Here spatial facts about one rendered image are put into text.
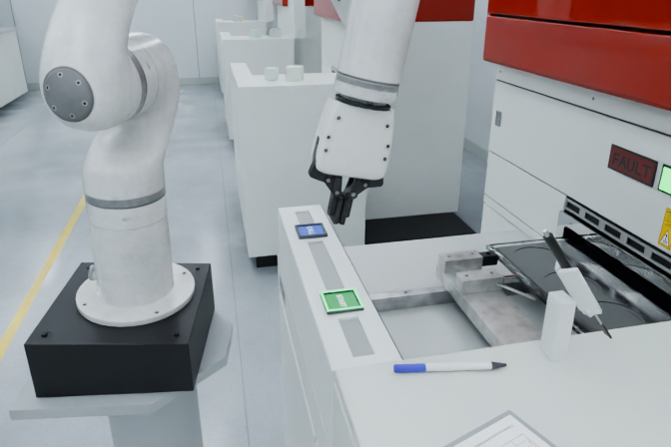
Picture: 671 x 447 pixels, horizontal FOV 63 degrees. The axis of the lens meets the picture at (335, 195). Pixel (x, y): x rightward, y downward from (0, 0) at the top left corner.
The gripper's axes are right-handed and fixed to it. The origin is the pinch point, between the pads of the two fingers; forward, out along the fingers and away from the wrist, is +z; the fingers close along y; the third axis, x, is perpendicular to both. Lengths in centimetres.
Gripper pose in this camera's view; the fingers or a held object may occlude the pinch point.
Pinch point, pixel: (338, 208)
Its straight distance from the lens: 77.6
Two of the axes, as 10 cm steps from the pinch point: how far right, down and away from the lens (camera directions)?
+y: -9.6, -1.2, -2.7
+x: 2.2, 3.5, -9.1
